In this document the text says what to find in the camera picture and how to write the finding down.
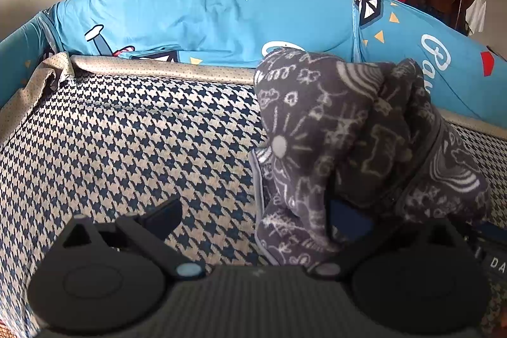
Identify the houndstooth sofa cover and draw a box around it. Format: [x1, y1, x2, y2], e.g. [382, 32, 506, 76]
[0, 52, 507, 338]

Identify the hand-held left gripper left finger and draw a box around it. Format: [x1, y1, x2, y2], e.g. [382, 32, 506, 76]
[59, 197, 207, 280]

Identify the teal printed armrest cushion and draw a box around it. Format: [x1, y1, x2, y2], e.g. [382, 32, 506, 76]
[0, 11, 64, 113]

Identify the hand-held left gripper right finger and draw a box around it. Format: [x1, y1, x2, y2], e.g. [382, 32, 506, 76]
[305, 199, 470, 280]

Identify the blue cushion with white star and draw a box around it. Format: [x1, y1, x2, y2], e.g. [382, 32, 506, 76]
[51, 0, 363, 69]

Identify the white tablecloth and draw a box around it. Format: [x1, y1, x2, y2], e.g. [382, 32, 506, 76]
[465, 0, 487, 34]

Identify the grey doodle-print fleece jacket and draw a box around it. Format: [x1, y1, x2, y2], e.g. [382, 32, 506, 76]
[249, 47, 494, 269]

